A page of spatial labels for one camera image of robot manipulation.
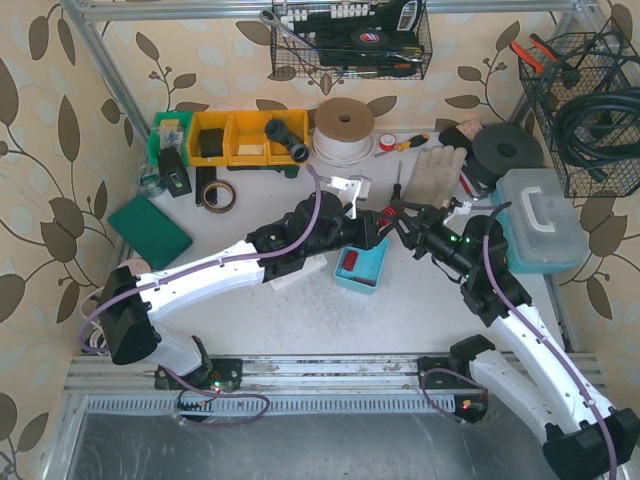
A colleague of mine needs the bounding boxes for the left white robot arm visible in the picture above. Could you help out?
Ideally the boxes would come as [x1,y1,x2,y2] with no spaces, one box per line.
[98,191,381,377]

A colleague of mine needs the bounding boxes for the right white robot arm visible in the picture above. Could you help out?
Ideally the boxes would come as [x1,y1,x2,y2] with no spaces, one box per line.
[390,200,639,479]

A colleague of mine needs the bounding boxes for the red springs in tray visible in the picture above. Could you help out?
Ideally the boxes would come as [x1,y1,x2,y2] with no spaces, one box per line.
[342,249,376,287]

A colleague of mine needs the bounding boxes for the teal plastic parts tray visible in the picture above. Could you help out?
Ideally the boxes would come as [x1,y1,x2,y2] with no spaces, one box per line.
[334,239,390,295]

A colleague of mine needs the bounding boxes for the beige work glove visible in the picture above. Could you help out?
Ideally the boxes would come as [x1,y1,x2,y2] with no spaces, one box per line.
[402,146,467,208]

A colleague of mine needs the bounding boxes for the red tape roll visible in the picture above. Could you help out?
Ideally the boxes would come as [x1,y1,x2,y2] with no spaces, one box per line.
[379,133,396,152]

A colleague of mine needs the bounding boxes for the black disc spool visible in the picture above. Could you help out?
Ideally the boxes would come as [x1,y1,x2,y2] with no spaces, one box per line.
[466,123,544,188]

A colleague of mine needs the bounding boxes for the teal clear toolbox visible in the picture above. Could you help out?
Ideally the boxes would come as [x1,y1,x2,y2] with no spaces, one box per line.
[491,168,589,274]

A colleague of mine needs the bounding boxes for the black pipe fitting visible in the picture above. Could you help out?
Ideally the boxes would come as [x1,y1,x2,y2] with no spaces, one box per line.
[264,119,310,163]

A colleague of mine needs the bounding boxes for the brown tape roll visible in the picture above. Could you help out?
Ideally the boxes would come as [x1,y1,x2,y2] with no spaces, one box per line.
[200,180,237,214]

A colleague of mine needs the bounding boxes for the yellow plastic bin row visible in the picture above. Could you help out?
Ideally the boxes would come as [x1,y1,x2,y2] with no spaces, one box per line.
[185,109,310,167]

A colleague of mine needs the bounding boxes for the black green device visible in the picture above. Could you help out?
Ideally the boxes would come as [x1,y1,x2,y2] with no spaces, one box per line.
[158,147,192,198]

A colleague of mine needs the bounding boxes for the green plastic bin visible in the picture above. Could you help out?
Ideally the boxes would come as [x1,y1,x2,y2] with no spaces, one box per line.
[147,112,193,166]

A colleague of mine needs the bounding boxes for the green flat case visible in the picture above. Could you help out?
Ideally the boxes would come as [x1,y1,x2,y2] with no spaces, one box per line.
[108,195,193,270]

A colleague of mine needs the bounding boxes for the glass jar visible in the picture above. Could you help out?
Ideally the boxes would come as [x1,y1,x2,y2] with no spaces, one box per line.
[138,166,166,199]

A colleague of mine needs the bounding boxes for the round pink power strip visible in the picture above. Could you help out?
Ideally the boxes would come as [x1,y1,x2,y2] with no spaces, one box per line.
[119,258,152,276]

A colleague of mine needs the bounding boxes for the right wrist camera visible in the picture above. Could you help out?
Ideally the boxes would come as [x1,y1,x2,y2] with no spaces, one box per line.
[443,197,473,225]

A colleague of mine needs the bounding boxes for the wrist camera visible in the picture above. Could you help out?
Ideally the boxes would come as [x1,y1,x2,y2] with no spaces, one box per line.
[328,175,371,219]
[443,197,473,225]

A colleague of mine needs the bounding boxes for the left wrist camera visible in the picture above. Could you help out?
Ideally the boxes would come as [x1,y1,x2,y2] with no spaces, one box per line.
[328,175,371,219]

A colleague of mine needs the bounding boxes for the white four-peg base plate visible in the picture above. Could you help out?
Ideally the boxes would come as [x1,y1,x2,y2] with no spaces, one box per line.
[269,254,327,291]

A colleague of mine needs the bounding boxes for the white cable spool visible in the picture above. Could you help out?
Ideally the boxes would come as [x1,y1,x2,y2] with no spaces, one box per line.
[312,97,375,168]

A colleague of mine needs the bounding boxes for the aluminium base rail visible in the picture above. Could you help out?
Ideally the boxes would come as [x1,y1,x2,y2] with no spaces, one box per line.
[64,352,606,416]

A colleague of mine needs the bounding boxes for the top wire basket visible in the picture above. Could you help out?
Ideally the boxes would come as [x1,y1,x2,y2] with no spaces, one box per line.
[259,1,432,85]

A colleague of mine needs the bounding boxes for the wire basket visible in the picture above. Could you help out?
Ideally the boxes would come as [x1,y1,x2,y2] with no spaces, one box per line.
[517,30,639,198]
[259,1,432,85]

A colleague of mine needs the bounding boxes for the black coiled hose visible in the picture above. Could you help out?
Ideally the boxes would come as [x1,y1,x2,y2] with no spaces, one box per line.
[554,29,640,171]

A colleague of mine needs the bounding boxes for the right wire basket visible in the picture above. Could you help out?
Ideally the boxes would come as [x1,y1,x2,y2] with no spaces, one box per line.
[517,30,639,198]

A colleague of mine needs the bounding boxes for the orange handled pliers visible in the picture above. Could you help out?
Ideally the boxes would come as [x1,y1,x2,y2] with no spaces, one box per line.
[509,33,559,75]

